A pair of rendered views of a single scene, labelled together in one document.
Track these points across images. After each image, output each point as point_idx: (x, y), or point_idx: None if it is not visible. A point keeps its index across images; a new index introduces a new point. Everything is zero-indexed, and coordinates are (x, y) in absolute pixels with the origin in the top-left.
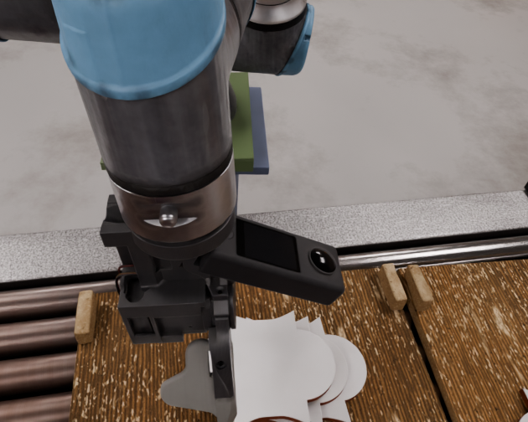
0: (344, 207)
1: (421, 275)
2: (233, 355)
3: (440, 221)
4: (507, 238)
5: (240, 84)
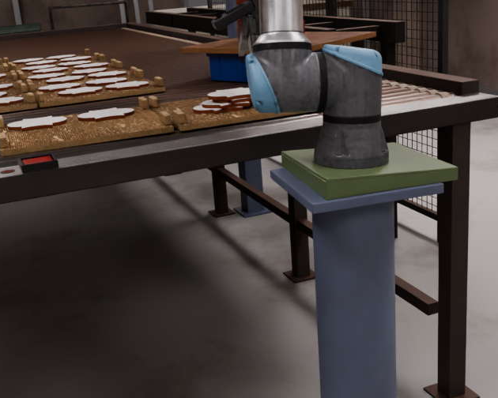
0: (205, 142)
1: (164, 114)
2: (241, 41)
3: (137, 148)
4: (93, 150)
5: (326, 172)
